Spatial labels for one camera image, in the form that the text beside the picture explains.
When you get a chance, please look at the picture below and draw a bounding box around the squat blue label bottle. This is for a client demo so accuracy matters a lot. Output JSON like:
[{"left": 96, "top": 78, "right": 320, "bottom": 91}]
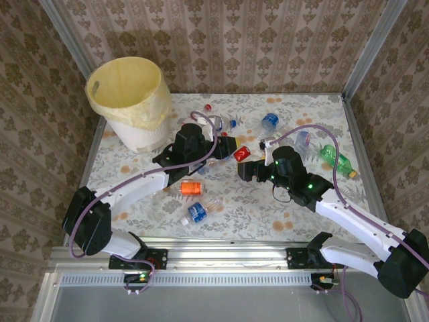
[{"left": 257, "top": 112, "right": 281, "bottom": 138}]

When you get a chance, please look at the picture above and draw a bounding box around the bottle blue red label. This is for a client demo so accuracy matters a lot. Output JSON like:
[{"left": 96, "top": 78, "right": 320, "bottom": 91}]
[{"left": 294, "top": 130, "right": 314, "bottom": 157}]

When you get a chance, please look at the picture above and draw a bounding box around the black connector box green light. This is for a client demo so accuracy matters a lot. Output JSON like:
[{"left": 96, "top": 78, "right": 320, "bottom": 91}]
[{"left": 123, "top": 272, "right": 151, "bottom": 285}]

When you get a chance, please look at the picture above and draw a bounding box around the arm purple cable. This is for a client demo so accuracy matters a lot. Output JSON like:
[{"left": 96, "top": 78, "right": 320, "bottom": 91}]
[
  {"left": 266, "top": 124, "right": 429, "bottom": 322},
  {"left": 68, "top": 111, "right": 218, "bottom": 296}
]

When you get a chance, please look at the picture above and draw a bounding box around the white plastic bin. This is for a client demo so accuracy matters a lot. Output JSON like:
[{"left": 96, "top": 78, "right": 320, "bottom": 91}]
[{"left": 85, "top": 56, "right": 174, "bottom": 154}]

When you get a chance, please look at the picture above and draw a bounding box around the aluminium side rail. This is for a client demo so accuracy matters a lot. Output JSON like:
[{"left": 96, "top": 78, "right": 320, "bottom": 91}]
[
  {"left": 62, "top": 107, "right": 109, "bottom": 248},
  {"left": 341, "top": 95, "right": 397, "bottom": 246}
]

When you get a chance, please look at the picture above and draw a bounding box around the blue label bottle white cap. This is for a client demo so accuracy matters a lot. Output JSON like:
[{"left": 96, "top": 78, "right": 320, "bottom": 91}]
[{"left": 180, "top": 197, "right": 224, "bottom": 225}]

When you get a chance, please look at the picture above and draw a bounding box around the crushed bottle purple blue label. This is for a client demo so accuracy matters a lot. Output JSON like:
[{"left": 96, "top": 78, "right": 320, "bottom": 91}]
[{"left": 196, "top": 157, "right": 225, "bottom": 175}]

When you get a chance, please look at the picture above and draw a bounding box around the black connector box yellow plug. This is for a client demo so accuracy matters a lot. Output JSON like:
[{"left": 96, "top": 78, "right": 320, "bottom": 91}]
[{"left": 310, "top": 273, "right": 340, "bottom": 291}]

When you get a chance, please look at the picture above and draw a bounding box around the large green bottle yellow cap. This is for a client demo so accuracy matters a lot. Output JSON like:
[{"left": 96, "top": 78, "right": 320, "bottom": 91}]
[{"left": 318, "top": 144, "right": 358, "bottom": 178}]

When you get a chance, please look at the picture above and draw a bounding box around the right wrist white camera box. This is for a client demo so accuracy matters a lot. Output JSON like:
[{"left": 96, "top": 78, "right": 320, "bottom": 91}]
[{"left": 259, "top": 138, "right": 280, "bottom": 166}]

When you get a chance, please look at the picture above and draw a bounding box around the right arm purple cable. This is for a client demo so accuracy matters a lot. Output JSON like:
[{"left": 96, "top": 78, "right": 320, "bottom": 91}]
[{"left": 266, "top": 124, "right": 429, "bottom": 322}]

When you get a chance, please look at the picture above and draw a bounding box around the floral patterned table cover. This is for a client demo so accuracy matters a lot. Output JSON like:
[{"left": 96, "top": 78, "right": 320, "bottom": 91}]
[{"left": 72, "top": 93, "right": 381, "bottom": 244}]

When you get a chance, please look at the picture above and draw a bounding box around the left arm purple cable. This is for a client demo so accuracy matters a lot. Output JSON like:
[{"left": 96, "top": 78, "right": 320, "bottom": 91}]
[{"left": 68, "top": 111, "right": 218, "bottom": 296}]

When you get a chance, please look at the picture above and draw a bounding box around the aluminium front frame rail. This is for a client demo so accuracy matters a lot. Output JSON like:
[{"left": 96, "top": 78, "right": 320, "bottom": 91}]
[{"left": 46, "top": 239, "right": 415, "bottom": 273}]

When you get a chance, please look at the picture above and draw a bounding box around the orange label bottle brown cap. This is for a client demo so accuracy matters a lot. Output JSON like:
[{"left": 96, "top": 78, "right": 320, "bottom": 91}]
[{"left": 169, "top": 180, "right": 204, "bottom": 197}]

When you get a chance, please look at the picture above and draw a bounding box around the aluminium corner post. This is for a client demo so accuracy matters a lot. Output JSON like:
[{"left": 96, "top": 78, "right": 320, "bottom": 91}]
[
  {"left": 38, "top": 0, "right": 101, "bottom": 80},
  {"left": 341, "top": 0, "right": 408, "bottom": 101}
]

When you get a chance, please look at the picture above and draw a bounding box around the grey metal base panel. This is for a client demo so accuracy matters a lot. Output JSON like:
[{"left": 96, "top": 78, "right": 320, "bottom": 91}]
[{"left": 32, "top": 271, "right": 428, "bottom": 322}]

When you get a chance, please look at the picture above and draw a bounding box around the grey slotted cable duct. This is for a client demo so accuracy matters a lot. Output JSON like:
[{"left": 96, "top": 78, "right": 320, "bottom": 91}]
[{"left": 60, "top": 273, "right": 316, "bottom": 286}]

